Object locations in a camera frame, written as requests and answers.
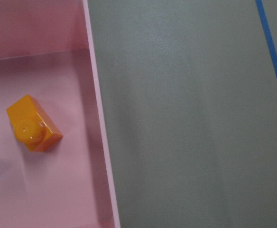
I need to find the pink plastic box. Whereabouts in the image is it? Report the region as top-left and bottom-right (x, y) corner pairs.
(0, 0), (120, 228)

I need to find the orange toy block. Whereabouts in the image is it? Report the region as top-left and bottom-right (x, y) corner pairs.
(6, 95), (63, 152)

